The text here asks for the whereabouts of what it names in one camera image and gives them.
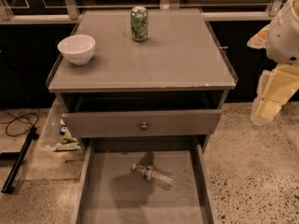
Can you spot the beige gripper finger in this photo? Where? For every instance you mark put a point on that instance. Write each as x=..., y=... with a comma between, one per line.
x=275, y=89
x=259, y=40

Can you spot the clear plastic water bottle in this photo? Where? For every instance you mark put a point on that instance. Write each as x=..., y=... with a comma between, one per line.
x=158, y=177

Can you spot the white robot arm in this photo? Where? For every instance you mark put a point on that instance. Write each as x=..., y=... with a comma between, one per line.
x=280, y=39

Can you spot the grey top drawer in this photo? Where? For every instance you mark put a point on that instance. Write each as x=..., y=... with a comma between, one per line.
x=128, y=124

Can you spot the round metal drawer knob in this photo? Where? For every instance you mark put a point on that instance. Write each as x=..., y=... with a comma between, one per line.
x=144, y=126

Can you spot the open grey middle drawer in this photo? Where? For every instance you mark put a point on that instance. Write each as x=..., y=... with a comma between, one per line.
x=111, y=192

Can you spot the grey cabinet with glass top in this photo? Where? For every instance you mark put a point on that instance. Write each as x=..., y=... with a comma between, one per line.
x=179, y=67

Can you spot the green soda can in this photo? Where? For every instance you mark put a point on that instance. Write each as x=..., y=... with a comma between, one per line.
x=139, y=23

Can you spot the white ceramic bowl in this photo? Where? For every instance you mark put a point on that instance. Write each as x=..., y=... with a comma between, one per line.
x=77, y=49

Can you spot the clear plastic storage bin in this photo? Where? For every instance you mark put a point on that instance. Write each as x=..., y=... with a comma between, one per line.
x=55, y=142

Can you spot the black metal floor bar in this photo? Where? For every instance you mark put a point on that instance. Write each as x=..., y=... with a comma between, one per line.
x=32, y=135

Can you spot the metal railing frame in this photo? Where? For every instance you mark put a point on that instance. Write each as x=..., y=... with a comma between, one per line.
x=70, y=11

